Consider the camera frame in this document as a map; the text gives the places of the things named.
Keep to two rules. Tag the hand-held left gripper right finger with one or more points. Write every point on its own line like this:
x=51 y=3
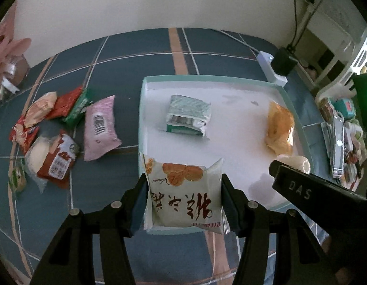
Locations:
x=228 y=204

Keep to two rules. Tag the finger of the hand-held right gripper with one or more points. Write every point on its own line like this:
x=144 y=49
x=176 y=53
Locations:
x=305 y=190

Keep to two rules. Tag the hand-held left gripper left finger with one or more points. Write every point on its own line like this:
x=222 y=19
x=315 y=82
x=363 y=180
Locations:
x=139 y=207

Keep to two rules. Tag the white round bun packet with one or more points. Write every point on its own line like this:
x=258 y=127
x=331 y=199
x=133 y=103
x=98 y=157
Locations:
x=296 y=161

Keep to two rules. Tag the white bread print snack packet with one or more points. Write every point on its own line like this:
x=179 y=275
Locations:
x=183 y=196

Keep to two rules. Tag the white teal-rimmed tray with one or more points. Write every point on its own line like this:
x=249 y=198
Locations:
x=231 y=109

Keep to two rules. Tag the red cartoon snack packet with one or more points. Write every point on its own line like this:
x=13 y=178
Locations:
x=23 y=136

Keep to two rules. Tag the silver phone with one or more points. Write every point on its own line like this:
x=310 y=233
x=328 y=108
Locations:
x=338 y=145

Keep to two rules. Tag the orange bread packet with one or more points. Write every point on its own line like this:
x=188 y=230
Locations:
x=278 y=127

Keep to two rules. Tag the pile of assorted packets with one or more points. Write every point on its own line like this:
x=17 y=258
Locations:
x=355 y=142

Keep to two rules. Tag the pink snack packet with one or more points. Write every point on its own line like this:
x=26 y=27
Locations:
x=98 y=130

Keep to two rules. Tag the teal tissue pack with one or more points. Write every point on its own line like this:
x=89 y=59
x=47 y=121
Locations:
x=345 y=108

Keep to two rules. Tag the red label bun packet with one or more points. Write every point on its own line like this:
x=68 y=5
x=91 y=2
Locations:
x=55 y=160

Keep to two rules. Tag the green foil snack packet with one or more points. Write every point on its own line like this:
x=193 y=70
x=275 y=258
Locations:
x=186 y=109

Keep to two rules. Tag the dark green panel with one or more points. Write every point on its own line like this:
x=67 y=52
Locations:
x=363 y=98

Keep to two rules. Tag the small green snack packet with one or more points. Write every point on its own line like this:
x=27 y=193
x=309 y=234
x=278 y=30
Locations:
x=17 y=179

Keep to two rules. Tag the red patterned snack packet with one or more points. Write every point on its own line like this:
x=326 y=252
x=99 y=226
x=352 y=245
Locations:
x=64 y=104

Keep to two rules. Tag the black power adapter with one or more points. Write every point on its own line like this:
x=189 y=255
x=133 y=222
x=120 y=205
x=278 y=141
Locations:
x=284 y=61

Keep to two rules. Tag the white power strip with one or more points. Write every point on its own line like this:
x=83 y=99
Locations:
x=265 y=61

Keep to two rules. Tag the beige bread snack packet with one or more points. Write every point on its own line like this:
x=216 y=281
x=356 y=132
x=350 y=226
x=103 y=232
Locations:
x=39 y=109

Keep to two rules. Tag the blue plaid bedsheet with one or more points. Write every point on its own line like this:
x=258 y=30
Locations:
x=201 y=50

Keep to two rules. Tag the white shelf unit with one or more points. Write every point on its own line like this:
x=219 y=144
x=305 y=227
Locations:
x=335 y=14

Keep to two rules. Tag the pink flower bouquet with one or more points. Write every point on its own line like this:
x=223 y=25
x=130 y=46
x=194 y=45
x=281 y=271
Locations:
x=11 y=47

